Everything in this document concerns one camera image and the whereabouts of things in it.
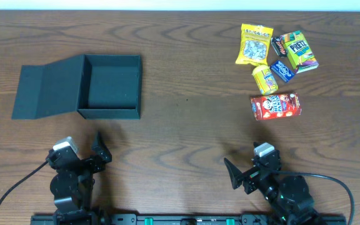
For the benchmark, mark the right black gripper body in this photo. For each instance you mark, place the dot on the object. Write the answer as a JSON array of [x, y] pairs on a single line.
[[253, 174]]

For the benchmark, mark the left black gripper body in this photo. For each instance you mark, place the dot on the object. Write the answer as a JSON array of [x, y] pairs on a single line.
[[84, 164]]

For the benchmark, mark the black gift box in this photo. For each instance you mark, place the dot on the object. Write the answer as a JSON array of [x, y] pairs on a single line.
[[95, 86]]

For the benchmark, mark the red Hello Panda box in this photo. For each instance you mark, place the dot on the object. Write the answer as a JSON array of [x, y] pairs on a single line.
[[275, 106]]

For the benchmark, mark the green Pretz snack box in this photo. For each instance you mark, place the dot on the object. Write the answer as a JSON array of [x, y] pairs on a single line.
[[299, 52]]

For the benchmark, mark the yellow sunflower seed bag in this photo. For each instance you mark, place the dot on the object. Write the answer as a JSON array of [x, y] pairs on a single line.
[[254, 45]]

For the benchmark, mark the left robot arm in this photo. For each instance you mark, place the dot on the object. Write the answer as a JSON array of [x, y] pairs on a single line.
[[73, 184]]

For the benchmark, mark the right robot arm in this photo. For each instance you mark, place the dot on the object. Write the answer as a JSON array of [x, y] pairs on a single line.
[[289, 197]]

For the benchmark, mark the yellow M&M's tube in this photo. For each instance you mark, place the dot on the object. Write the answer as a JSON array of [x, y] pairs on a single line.
[[265, 80]]

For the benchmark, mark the blue Eclipse gum box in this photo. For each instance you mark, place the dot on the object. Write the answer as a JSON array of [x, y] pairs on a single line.
[[282, 71]]

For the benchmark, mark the black Mars chocolate bar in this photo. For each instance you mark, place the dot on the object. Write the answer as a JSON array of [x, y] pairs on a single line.
[[278, 47]]

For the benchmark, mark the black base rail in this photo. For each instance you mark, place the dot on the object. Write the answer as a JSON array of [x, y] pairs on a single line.
[[132, 219]]

